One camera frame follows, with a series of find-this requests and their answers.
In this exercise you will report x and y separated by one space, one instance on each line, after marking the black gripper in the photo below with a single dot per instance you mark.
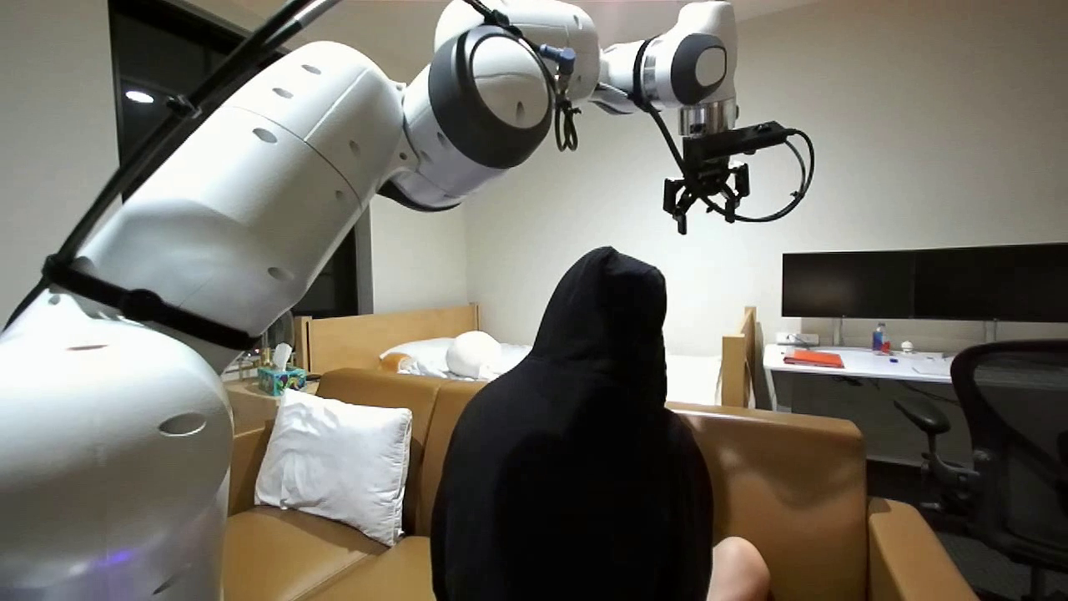
704 169

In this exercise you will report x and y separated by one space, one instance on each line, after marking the black hoodie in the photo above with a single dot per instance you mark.
568 478

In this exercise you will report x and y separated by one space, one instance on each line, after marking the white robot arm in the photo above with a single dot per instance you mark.
115 424

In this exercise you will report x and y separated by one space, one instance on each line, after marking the red book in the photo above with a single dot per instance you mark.
814 360

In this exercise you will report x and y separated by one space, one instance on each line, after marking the blue bottle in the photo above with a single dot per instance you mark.
878 339

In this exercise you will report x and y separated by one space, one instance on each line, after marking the white desk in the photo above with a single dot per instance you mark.
859 362

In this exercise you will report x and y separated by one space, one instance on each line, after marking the black computer monitor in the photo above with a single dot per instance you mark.
1027 281

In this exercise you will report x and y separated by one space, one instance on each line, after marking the white bed pillows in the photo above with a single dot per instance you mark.
471 354

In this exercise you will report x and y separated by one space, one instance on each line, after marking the tan leather sofa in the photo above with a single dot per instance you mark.
787 483

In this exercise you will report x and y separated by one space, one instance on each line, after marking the seated person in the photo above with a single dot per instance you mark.
740 572

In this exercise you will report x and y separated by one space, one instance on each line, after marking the black office chair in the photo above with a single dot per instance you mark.
1016 488

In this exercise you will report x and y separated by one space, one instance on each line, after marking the white square pillow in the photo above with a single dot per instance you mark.
340 461

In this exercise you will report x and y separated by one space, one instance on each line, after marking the teal tissue box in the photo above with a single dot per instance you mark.
278 372

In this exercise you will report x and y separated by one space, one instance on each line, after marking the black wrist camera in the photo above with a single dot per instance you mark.
751 138

